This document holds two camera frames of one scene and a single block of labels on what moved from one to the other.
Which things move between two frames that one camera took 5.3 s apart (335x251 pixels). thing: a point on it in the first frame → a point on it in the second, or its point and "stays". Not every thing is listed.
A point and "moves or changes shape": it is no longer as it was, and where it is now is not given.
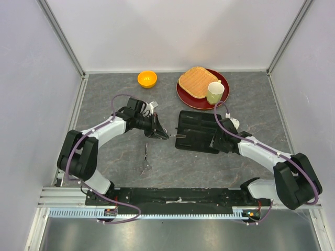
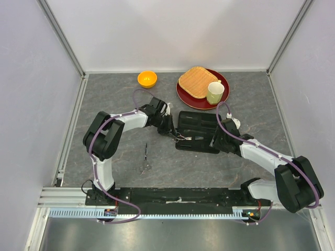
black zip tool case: x=199 y=128 stays
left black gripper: x=155 y=130 → x=169 y=127
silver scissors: x=145 y=166 stays
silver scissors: x=180 y=136 moves or changes shape
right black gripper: x=214 y=143 stays
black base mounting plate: x=175 y=198 stays
